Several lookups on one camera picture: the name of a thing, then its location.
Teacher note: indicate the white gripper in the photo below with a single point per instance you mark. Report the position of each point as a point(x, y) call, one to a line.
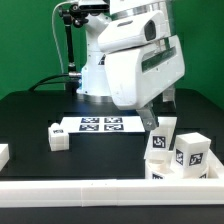
point(136, 76)

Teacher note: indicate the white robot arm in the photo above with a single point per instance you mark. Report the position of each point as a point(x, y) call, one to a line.
point(128, 24)

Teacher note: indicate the white marker sheet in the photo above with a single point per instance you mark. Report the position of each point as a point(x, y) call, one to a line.
point(108, 124)

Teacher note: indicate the white U-shaped fence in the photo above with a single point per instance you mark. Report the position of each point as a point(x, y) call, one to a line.
point(134, 192)

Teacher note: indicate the camera on mount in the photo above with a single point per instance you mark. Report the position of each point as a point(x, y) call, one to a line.
point(96, 6)

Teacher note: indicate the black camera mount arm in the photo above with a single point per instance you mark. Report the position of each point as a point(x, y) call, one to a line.
point(73, 17)

